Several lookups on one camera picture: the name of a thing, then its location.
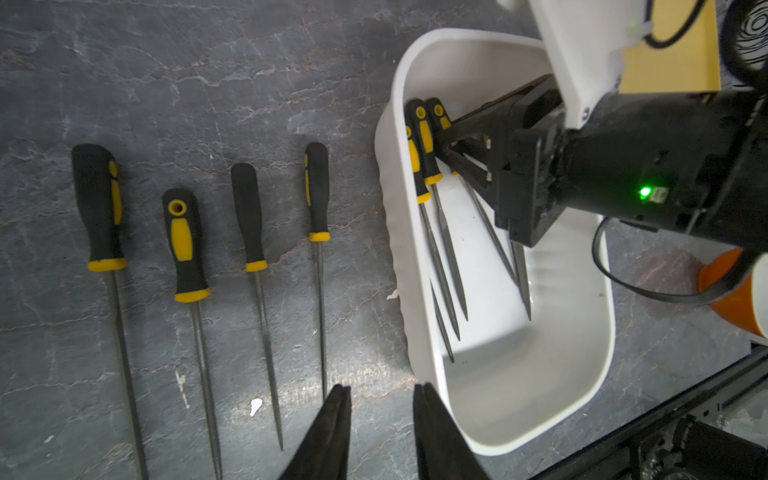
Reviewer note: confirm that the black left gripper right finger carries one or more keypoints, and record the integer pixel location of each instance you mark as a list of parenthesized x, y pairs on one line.
[(441, 450)]

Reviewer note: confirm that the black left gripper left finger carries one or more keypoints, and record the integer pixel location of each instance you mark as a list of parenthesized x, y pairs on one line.
[(323, 454)]

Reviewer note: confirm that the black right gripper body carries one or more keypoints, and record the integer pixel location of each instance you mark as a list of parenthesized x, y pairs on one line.
[(506, 150)]

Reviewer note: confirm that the white storage box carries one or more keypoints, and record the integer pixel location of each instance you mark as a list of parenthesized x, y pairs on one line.
[(513, 377)]

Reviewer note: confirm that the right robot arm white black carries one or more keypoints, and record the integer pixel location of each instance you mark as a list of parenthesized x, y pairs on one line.
[(691, 163)]

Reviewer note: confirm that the yellow plastic tray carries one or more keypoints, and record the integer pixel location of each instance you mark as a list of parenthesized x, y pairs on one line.
[(690, 65)]

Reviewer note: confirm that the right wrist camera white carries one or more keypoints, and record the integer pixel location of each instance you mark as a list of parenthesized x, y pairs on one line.
[(584, 41)]

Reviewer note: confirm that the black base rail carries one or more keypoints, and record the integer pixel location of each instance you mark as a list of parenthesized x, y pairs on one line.
[(683, 438)]

